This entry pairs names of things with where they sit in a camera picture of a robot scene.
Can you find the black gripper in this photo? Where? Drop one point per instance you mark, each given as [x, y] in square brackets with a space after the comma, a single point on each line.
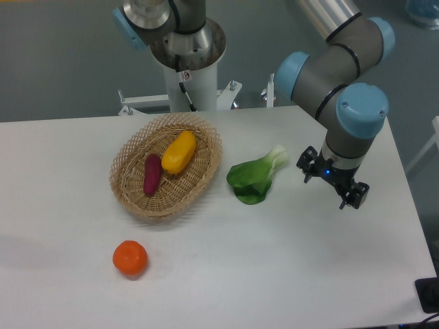
[312, 164]

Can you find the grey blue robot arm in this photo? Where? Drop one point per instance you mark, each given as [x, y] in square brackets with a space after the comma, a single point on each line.
[188, 45]

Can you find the woven wicker basket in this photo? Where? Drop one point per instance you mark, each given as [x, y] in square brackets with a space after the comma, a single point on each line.
[175, 191]

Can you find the yellow mango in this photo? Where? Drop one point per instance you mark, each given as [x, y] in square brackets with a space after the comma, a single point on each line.
[179, 153]

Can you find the green bok choy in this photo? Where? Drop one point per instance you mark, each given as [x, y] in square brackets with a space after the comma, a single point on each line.
[252, 180]

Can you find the black device at edge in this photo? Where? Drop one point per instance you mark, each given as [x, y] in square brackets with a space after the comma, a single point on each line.
[427, 291]

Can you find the purple sweet potato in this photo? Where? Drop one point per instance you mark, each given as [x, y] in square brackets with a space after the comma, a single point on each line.
[152, 174]

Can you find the blue object top right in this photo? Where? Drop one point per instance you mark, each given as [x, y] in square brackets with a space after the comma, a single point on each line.
[423, 12]

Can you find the orange tangerine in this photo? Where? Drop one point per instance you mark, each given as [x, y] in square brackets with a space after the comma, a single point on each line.
[130, 258]

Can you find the white frame at right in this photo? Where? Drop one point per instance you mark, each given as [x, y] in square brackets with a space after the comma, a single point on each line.
[429, 147]

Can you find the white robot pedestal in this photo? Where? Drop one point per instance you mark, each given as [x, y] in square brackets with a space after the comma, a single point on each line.
[186, 91]

